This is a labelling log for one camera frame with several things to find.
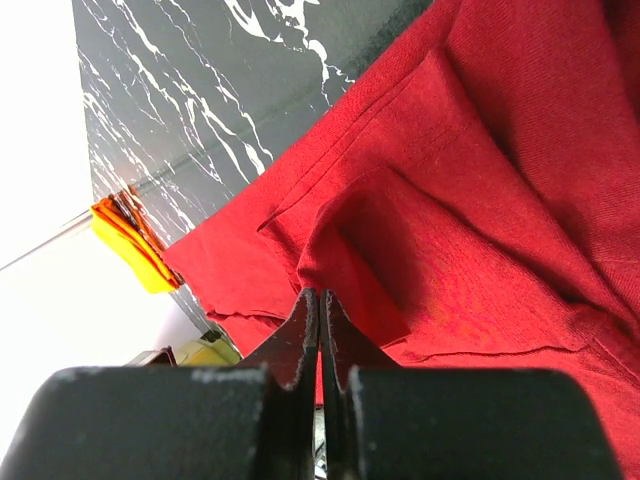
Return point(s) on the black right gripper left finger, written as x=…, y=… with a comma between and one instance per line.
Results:
x=254, y=420

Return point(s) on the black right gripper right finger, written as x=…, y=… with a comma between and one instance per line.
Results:
x=384, y=421

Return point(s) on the red t shirt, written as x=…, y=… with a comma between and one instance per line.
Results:
x=473, y=201

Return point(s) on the olive green plastic bin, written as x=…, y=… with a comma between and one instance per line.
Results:
x=211, y=349

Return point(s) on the folded orange t shirt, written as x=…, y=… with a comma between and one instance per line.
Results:
x=120, y=222

